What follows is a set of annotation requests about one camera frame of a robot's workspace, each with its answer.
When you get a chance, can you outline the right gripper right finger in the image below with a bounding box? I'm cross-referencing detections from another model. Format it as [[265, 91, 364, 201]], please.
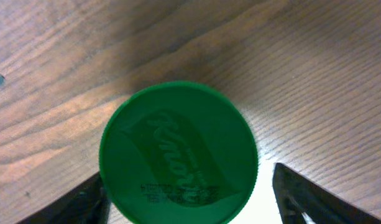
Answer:
[[272, 163, 381, 224]]

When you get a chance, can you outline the green lid seasoning jar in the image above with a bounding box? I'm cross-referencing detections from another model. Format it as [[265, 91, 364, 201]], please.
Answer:
[[99, 82, 259, 223]]

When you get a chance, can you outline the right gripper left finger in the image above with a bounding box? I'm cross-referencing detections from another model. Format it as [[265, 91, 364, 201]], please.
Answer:
[[19, 173, 111, 224]]

